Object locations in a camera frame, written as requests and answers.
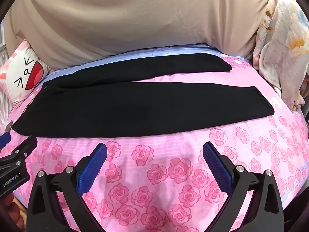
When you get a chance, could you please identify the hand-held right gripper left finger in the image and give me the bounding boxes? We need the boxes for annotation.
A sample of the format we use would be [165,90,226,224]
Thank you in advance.
[26,142,108,232]

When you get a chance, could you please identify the beige padded headboard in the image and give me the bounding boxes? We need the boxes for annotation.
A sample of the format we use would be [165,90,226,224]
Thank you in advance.
[3,0,278,70]

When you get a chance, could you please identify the silver satin curtain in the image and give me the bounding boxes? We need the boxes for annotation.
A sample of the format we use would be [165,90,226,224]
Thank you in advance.
[0,84,15,136]

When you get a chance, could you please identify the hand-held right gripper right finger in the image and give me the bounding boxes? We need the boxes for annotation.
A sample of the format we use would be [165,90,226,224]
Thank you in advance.
[202,141,283,232]

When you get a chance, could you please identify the black pants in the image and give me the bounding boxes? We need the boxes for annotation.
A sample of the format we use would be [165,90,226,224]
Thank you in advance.
[12,52,275,138]

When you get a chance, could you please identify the cat face pillow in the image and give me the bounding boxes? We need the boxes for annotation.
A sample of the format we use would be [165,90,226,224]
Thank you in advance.
[0,40,50,108]

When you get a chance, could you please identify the pink rose bed sheet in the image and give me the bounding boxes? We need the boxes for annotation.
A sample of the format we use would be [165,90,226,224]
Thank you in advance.
[5,43,309,232]

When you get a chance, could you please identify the pale floral blanket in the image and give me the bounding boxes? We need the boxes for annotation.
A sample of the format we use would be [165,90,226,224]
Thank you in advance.
[252,0,309,110]

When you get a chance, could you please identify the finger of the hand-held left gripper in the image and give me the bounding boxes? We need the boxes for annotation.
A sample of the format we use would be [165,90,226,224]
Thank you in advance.
[0,135,38,172]
[0,122,12,147]

